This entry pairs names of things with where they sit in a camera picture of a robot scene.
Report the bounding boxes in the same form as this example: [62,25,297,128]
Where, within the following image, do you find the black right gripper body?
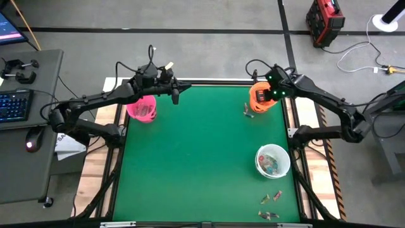
[254,87,289,104]

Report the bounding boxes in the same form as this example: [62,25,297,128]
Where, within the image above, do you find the white floor cable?
[335,15,389,73]

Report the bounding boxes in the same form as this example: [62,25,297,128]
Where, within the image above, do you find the grey desk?
[0,49,64,205]

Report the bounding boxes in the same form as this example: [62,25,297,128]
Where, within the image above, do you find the grey metal stand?
[363,91,405,184]

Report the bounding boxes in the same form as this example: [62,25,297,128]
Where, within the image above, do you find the white paper sheet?
[54,132,87,162]

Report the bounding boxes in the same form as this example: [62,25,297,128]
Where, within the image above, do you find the monitor with blue screen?
[0,11,28,46]

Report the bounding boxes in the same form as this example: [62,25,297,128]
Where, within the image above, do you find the black computer mouse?
[24,126,45,154]

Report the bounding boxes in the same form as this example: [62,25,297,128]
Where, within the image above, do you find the black floor cable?
[320,41,392,69]

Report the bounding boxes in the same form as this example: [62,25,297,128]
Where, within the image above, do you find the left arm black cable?
[114,44,158,92]

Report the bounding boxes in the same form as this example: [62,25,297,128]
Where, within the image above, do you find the black device green edge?
[385,80,405,98]

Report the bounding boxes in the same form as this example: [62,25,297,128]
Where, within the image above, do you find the pink halloween face bucket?
[126,94,158,124]

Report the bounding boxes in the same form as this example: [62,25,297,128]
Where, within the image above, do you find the black aluminium rig frame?
[71,69,341,228]

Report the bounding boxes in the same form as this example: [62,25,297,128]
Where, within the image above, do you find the yellow black hazard tape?
[311,85,347,222]

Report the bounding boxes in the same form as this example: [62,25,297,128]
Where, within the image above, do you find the red black power station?
[305,0,346,49]

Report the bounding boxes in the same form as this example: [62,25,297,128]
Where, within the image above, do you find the green table mat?
[113,84,301,222]

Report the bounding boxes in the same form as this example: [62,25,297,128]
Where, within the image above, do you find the backlit black keyboard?
[0,89,34,124]

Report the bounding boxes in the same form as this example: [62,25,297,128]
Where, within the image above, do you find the yellow pole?
[10,0,41,51]

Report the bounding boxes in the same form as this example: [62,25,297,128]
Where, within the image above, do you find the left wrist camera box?
[159,61,175,82]

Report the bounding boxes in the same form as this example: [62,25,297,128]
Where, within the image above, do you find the yellow cable plug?
[381,65,405,76]

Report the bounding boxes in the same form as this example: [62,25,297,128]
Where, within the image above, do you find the thin black desk cable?
[58,75,88,102]

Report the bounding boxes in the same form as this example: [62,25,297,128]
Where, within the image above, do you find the black c-clamp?
[1,58,41,72]
[0,71,37,85]

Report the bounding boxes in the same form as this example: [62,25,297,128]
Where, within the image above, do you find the white halloween face bucket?
[254,142,291,179]

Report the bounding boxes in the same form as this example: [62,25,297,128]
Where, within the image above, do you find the orange jack-o-lantern bucket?
[248,81,279,114]

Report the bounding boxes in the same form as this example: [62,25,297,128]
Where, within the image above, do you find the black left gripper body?
[135,65,181,105]

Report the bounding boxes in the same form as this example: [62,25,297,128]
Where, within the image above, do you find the long pink candy wrapper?
[134,101,153,117]

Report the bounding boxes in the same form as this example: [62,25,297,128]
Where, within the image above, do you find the floor stand white base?
[371,0,405,33]

